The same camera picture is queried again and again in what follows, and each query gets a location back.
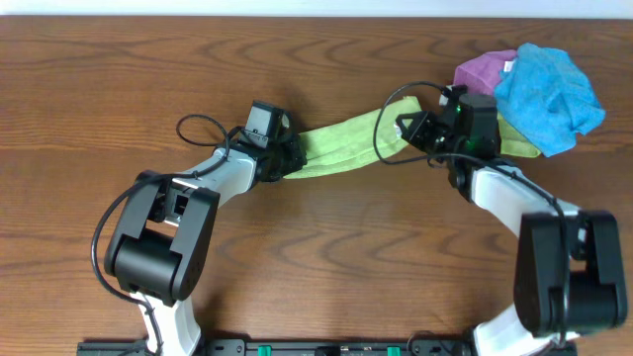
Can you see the blue cloth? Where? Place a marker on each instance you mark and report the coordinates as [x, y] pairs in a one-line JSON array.
[[548, 99]]

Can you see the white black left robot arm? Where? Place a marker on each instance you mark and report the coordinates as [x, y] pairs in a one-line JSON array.
[[158, 249]]

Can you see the yellow-green cloth in pile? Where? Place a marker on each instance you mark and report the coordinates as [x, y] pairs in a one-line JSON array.
[[513, 143]]

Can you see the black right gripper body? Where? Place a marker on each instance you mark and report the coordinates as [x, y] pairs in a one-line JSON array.
[[442, 141]]

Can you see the purple cloth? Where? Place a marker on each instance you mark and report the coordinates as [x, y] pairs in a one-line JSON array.
[[481, 75]]

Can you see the light green cloth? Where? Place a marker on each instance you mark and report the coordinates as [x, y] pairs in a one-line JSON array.
[[349, 145]]

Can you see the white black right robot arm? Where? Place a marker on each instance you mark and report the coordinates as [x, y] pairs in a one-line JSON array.
[[569, 278]]

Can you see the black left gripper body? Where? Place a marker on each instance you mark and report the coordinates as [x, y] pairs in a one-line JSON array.
[[293, 155]]

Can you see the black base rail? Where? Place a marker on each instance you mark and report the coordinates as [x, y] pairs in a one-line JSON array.
[[239, 347]]

